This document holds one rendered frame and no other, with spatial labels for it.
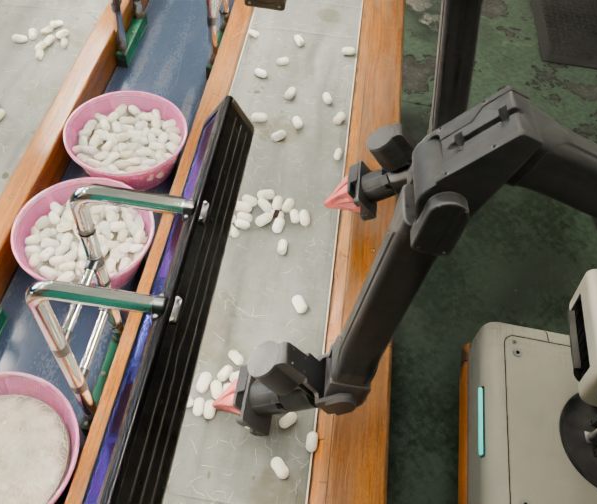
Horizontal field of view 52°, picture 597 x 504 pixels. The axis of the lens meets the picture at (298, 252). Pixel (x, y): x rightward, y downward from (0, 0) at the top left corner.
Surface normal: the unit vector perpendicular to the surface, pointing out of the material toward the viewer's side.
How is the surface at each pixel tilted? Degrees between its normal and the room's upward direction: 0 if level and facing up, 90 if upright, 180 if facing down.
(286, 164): 0
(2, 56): 0
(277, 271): 0
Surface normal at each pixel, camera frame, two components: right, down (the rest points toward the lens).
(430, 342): 0.08, -0.59
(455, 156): -0.68, -0.54
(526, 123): 0.42, -0.59
